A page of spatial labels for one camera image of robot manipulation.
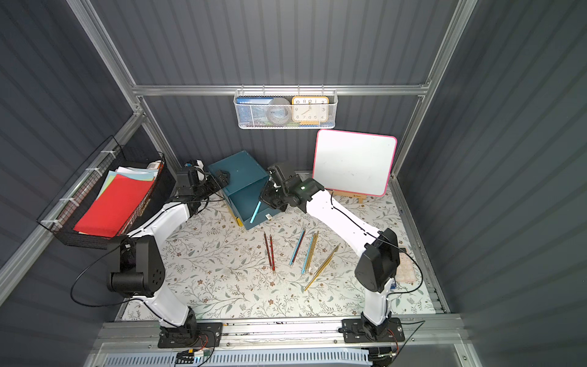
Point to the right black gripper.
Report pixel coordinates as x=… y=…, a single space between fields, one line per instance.
x=271 y=196

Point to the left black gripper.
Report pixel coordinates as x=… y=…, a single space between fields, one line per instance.
x=209 y=185

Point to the teal yellow drawer cabinet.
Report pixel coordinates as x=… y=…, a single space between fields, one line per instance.
x=243 y=170

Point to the light blue pencil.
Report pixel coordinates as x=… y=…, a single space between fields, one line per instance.
x=255 y=213
x=309 y=254

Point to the teal drawer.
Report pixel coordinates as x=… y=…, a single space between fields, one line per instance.
x=246 y=205

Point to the blue red pencil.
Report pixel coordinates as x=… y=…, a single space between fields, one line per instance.
x=297 y=247

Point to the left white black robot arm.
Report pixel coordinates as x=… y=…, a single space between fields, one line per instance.
x=135 y=267

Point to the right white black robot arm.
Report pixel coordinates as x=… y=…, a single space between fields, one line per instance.
x=377 y=250

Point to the dark red pencil left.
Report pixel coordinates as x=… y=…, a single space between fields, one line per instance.
x=267 y=248

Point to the blue box in basket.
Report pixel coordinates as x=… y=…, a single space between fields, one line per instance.
x=251 y=111

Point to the wooden whiteboard easel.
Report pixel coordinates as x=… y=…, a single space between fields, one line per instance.
x=359 y=197

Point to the grey tape roll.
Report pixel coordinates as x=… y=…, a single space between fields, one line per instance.
x=279 y=111

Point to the red pencil right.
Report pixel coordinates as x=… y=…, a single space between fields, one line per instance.
x=272 y=253

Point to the yellow analog clock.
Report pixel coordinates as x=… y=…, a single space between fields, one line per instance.
x=310 y=110

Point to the pink framed whiteboard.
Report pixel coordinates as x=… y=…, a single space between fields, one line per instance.
x=354 y=162

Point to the gold pencil lower right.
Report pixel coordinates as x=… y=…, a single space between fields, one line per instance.
x=316 y=277

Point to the gold pencil upper right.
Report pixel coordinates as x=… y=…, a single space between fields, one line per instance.
x=327 y=260

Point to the red paper sheet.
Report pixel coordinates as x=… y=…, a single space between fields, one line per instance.
x=119 y=197

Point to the pink calculator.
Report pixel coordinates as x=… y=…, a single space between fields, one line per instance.
x=407 y=272

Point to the white wire wall basket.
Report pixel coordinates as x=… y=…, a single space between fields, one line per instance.
x=287 y=94

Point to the black wire paper tray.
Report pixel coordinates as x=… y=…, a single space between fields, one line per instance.
x=61 y=218

